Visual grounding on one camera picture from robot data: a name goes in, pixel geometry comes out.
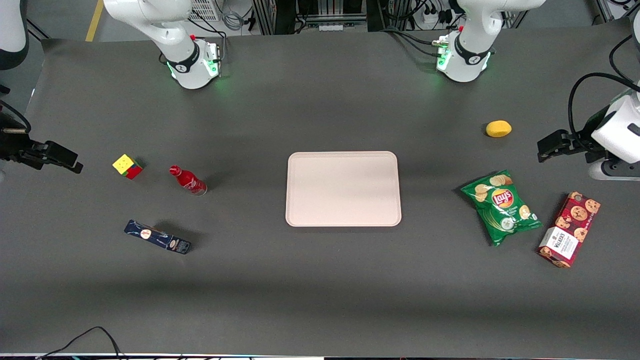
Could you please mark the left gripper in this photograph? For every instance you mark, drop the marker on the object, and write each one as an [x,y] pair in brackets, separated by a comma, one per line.
[583,141]

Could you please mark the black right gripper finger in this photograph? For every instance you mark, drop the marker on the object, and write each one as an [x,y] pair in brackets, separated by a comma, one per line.
[10,147]
[57,155]

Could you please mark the red coke bottle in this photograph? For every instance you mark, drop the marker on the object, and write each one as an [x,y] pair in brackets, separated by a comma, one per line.
[190,181]

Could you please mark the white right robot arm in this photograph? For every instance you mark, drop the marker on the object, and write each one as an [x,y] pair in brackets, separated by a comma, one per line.
[192,62]

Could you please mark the beige plastic tray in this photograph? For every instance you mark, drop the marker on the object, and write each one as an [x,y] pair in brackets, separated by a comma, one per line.
[343,189]

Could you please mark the colourful rubik's cube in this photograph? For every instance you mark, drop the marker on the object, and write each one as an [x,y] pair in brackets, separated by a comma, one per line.
[127,166]

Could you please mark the red Walkers cookie box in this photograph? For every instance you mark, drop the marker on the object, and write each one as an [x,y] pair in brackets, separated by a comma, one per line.
[570,229]

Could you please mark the yellow lemon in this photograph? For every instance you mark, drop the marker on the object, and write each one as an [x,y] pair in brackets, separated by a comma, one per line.
[498,128]

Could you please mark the green Lay's chips bag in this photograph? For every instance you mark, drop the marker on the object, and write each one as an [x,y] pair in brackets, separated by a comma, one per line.
[501,207]

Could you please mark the dark blue snack box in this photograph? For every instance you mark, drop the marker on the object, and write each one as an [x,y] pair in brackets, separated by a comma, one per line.
[157,236]

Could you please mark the white power strip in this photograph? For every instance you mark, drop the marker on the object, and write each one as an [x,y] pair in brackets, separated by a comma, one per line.
[434,19]

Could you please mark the white perforated box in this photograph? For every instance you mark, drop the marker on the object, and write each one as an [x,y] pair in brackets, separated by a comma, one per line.
[205,9]

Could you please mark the black equipment rack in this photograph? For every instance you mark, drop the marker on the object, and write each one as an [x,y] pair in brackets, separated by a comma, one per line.
[280,15]

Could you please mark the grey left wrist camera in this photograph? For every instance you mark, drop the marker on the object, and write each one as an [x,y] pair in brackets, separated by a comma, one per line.
[617,171]

